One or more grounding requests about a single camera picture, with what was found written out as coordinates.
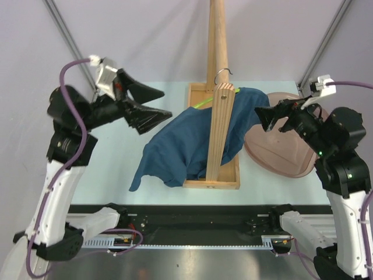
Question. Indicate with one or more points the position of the wooden rack with tray base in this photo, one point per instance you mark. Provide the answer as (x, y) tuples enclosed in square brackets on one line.
[(218, 176)]

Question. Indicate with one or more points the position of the dark blue t shirt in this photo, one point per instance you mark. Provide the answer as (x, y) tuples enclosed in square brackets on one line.
[(178, 152)]

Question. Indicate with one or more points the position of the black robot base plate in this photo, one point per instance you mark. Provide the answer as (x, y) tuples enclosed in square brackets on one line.
[(205, 226)]

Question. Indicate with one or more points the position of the left aluminium frame post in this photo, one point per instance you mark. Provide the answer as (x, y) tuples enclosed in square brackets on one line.
[(70, 42)]

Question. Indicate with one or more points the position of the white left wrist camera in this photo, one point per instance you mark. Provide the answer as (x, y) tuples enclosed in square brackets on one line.
[(106, 72)]

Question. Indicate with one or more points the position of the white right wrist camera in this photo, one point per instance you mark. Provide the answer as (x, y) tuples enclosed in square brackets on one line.
[(319, 89)]

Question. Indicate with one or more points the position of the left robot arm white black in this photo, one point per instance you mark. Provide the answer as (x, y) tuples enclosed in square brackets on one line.
[(50, 235)]

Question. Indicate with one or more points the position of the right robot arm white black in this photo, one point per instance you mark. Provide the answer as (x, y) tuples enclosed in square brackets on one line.
[(344, 176)]

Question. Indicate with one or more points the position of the aluminium frame post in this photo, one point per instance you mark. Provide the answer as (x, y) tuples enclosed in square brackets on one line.
[(70, 42), (326, 39)]

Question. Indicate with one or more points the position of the right aluminium frame post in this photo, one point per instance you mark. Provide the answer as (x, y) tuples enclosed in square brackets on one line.
[(326, 39)]

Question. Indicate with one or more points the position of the pink translucent plastic bowl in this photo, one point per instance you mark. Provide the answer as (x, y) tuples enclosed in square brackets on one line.
[(285, 154)]

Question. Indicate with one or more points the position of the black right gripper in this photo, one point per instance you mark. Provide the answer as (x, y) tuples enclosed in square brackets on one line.
[(268, 115)]

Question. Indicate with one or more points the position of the green hanger with metal hook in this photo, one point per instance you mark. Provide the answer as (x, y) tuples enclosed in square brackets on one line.
[(210, 99)]

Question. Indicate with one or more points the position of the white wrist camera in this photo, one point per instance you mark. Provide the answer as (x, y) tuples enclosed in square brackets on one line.
[(106, 72), (319, 89)]

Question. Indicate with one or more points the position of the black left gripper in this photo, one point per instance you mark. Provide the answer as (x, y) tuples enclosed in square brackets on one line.
[(143, 118)]

